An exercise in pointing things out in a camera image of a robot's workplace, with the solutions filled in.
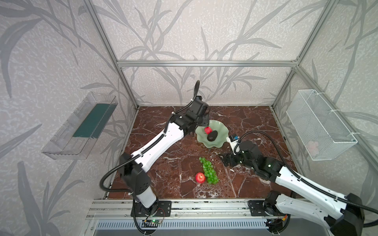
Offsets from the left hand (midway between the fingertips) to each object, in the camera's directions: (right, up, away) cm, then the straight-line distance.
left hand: (205, 113), depth 78 cm
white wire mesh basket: (+49, -10, -17) cm, 53 cm away
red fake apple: (-3, -36, +2) cm, 36 cm away
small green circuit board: (-24, -53, -8) cm, 59 cm away
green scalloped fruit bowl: (+13, -12, +21) cm, 27 cm away
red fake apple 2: (+3, -11, +21) cm, 24 cm away
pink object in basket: (+53, -17, -7) cm, 57 cm away
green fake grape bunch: (+2, -33, +3) cm, 33 cm away
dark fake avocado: (+6, -15, +19) cm, 25 cm away
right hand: (+10, -18, -2) cm, 21 cm away
